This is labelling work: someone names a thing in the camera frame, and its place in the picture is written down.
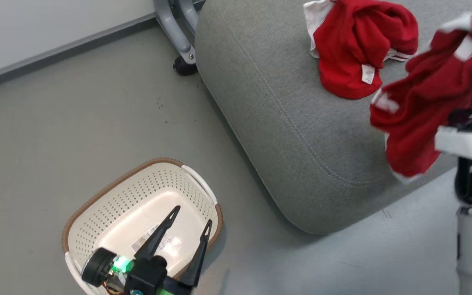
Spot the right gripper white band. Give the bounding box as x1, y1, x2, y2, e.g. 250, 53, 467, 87
435, 43, 472, 165

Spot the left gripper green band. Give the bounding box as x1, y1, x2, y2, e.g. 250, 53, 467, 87
81, 205, 213, 295

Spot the red garment with white stripes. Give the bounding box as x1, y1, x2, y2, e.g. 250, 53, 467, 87
369, 12, 472, 185

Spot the red garment with white label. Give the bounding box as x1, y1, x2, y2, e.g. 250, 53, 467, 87
304, 0, 420, 100

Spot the grey fabric sofa cushion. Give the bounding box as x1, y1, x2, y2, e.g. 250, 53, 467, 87
195, 0, 472, 235

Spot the white perforated basket brown rim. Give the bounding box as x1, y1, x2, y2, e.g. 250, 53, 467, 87
62, 158, 223, 295

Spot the round black caster wheel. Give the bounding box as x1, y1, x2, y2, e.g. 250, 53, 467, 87
173, 55, 198, 77

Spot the tall grey partition foot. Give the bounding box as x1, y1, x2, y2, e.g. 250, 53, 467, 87
153, 0, 197, 65

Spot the short grey partition foot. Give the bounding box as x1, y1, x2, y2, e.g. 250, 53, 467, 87
179, 0, 200, 32

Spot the grey partition bottom rail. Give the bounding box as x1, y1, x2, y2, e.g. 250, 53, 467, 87
0, 12, 158, 94

